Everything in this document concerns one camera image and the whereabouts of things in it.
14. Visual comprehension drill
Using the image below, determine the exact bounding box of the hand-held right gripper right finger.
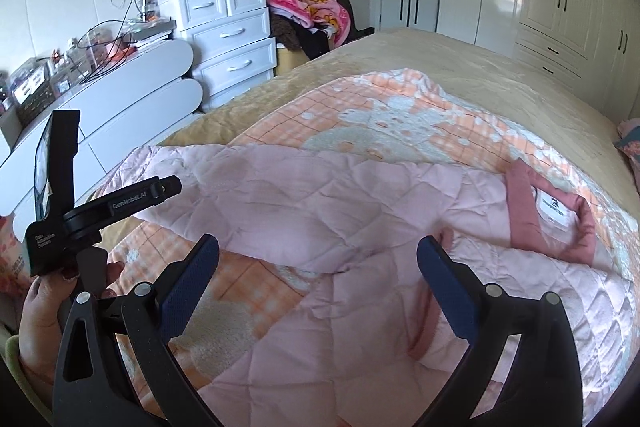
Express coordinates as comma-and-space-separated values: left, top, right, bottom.
416, 234, 585, 427

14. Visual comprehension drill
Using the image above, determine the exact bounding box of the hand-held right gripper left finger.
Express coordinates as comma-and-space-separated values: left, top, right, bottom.
51, 233, 221, 427

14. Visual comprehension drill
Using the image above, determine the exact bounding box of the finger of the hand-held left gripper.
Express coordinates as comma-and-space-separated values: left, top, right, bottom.
100, 174, 184, 228
34, 109, 82, 220

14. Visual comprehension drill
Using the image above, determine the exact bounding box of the pink quilted jacket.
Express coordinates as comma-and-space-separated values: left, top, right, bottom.
100, 143, 626, 427

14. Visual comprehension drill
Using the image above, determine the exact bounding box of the dark clothes pile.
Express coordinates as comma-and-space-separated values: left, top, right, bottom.
270, 14, 332, 60

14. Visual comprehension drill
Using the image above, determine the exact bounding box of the person's left hand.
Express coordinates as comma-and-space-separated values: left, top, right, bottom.
19, 260, 127, 359

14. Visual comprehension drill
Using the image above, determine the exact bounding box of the pink printed cloth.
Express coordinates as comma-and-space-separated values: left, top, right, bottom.
0, 216, 32, 294

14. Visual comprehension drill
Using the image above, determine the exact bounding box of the white low cabinet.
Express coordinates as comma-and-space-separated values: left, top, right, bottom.
0, 39, 204, 243

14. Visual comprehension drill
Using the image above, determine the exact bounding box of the clear plastic container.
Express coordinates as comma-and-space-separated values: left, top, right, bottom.
77, 27, 122, 68

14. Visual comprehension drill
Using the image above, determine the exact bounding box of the stack of flat books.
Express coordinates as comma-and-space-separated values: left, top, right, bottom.
131, 19, 177, 48

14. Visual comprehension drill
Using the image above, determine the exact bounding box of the orange plaid printed blanket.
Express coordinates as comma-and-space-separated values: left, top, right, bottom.
102, 68, 640, 408

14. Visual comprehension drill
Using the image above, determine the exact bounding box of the white drawer chest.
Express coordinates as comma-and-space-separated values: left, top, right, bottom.
157, 0, 279, 112

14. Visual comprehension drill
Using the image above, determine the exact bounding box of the cardboard box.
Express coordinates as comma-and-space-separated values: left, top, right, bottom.
275, 47, 312, 76

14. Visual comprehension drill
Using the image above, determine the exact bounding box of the beige bedspread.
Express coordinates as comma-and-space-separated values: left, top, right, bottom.
159, 27, 623, 168

